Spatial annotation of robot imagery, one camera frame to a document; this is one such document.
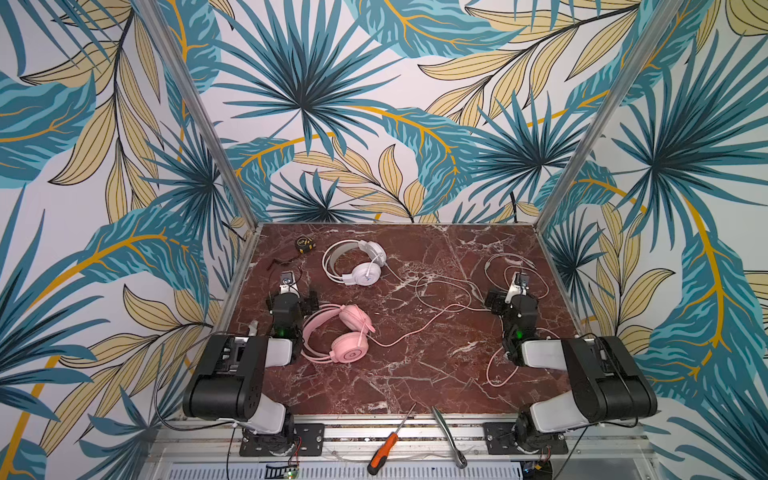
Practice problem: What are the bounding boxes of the pink cat-ear headphones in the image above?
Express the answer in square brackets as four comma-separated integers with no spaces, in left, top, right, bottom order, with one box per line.
[301,304,376,364]

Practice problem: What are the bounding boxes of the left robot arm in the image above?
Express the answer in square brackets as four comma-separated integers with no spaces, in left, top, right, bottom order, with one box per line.
[182,291,319,456]

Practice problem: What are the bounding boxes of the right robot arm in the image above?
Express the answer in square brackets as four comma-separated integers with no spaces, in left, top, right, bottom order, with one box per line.
[484,291,658,454]

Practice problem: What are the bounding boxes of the white headphones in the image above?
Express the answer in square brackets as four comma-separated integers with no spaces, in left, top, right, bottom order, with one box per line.
[322,239,387,287]

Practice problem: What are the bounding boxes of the black hex key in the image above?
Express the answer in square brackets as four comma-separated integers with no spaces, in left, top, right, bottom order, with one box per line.
[267,256,297,271]

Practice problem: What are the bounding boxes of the metal pliers tool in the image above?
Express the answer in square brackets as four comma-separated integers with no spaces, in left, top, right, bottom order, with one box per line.
[431,406,468,469]

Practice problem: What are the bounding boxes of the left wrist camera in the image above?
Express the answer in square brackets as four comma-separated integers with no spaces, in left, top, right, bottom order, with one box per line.
[279,271,300,296]

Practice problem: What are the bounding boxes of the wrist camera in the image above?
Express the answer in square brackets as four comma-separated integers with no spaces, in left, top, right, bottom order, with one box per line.
[279,271,300,296]
[505,272,529,304]

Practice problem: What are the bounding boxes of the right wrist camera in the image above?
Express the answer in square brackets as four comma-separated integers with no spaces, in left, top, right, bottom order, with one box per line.
[505,272,529,304]

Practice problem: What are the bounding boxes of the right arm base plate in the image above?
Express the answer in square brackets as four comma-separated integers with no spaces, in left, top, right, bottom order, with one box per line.
[482,422,569,456]

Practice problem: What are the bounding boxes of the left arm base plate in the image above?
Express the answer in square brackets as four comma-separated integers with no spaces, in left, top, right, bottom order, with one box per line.
[239,423,325,458]

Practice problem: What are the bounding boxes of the aluminium frame rail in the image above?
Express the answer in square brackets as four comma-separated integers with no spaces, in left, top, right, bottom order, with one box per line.
[137,412,661,464]

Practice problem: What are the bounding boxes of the orange handle screwdriver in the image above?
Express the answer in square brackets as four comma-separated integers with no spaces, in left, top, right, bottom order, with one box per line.
[366,404,416,476]

